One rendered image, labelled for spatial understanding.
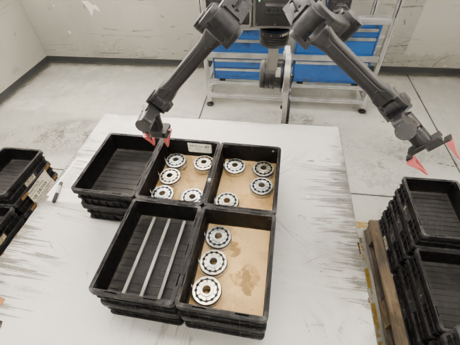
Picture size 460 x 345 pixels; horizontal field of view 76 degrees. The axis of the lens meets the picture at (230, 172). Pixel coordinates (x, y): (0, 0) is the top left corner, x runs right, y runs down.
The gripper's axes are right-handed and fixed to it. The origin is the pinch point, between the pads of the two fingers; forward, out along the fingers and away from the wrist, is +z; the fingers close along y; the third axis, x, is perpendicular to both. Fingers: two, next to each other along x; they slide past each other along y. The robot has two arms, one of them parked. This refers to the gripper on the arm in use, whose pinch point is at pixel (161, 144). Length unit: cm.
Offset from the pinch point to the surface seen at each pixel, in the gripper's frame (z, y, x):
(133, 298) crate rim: 13, 9, -60
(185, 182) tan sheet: 23.4, 7.3, -0.5
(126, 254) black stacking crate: 23.1, -4.9, -41.1
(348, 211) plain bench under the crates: 37, 86, 4
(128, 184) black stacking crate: 23.4, -20.0, -5.8
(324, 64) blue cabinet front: 56, 85, 192
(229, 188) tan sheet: 23.5, 29.3, -1.1
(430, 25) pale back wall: 52, 201, 283
